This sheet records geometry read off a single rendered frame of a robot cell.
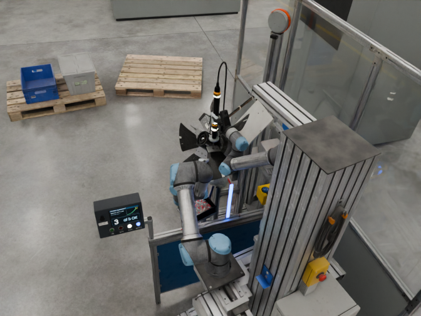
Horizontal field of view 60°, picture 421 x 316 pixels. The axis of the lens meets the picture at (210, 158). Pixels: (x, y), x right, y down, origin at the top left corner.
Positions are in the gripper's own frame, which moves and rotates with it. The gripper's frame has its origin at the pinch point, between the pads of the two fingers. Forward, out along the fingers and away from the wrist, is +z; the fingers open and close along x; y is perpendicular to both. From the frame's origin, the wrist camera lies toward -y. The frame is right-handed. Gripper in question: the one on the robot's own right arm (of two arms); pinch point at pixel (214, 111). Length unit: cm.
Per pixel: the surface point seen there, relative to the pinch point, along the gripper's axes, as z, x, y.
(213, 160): -12.1, -5.7, 30.2
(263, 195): -45, 14, 42
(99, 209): -25, -85, 24
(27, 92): 282, -101, 120
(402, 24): 40, 225, -9
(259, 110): 8.2, 43.1, 15.8
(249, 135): -0.8, 30.3, 29.0
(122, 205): -28, -73, 24
